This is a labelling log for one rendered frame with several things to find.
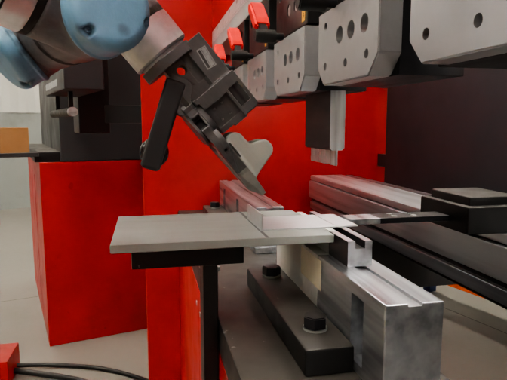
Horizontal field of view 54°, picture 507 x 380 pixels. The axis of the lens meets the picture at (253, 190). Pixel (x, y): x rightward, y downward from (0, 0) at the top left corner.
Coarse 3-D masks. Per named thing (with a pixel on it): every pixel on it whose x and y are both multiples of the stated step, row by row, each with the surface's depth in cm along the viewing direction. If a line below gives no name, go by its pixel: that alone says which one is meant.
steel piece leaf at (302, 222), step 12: (252, 216) 67; (264, 216) 71; (276, 216) 71; (288, 216) 71; (300, 216) 71; (312, 216) 71; (264, 228) 62; (276, 228) 62; (288, 228) 63; (300, 228) 63
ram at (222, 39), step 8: (216, 0) 136; (224, 0) 122; (232, 0) 111; (248, 0) 94; (256, 0) 88; (216, 8) 136; (224, 8) 122; (216, 16) 136; (240, 16) 103; (248, 16) 95; (216, 24) 137; (232, 24) 111; (224, 32) 123; (216, 40) 138; (224, 40) 124; (224, 48) 136
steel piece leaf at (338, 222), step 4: (320, 216) 71; (324, 216) 71; (328, 216) 71; (332, 216) 71; (336, 216) 71; (328, 220) 68; (332, 220) 68; (336, 220) 68; (340, 220) 68; (344, 220) 68; (332, 224) 66; (336, 224) 65; (340, 224) 65; (344, 224) 65; (348, 224) 65; (352, 224) 65
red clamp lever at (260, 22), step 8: (248, 8) 75; (256, 8) 73; (264, 8) 74; (256, 16) 71; (264, 16) 71; (256, 24) 71; (264, 24) 71; (256, 32) 68; (264, 32) 68; (272, 32) 69; (256, 40) 69; (264, 40) 69; (272, 40) 69; (280, 40) 70
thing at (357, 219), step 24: (432, 192) 76; (456, 192) 72; (480, 192) 72; (360, 216) 69; (384, 216) 69; (408, 216) 69; (432, 216) 70; (456, 216) 68; (480, 216) 66; (504, 216) 67
